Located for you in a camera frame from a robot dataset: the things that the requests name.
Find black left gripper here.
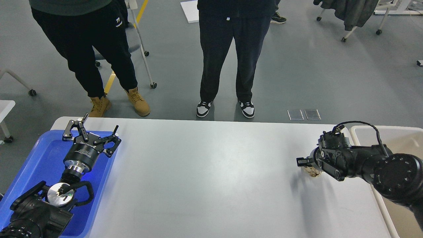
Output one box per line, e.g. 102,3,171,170
62,113,122,174

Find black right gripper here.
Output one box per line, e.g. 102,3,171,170
296,131,356,181

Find brown paper ball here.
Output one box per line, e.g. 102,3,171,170
303,166,322,178

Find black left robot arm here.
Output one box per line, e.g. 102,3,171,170
1,115,121,238

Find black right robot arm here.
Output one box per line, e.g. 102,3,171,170
296,122,423,227

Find floor outlet plate left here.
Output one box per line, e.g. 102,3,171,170
287,109,304,121

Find floor outlet plate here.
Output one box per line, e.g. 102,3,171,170
305,109,322,121
287,109,304,121

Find blue plastic tray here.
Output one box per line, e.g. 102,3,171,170
0,130,115,238

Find floor outlet plate right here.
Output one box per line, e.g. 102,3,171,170
305,109,322,121

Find grey chair leg with caster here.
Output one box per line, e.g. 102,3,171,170
0,69,37,97

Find white plastic bin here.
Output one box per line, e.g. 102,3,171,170
350,126,422,238

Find person in tan boots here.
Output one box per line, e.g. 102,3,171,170
29,0,150,117

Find person in grey trousers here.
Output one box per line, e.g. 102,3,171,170
270,12,287,24

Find person in panda sneakers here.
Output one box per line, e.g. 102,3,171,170
196,0,281,119

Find chair with dark jacket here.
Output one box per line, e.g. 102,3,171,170
313,0,398,42

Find white board on floor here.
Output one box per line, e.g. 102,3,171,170
180,0,199,23

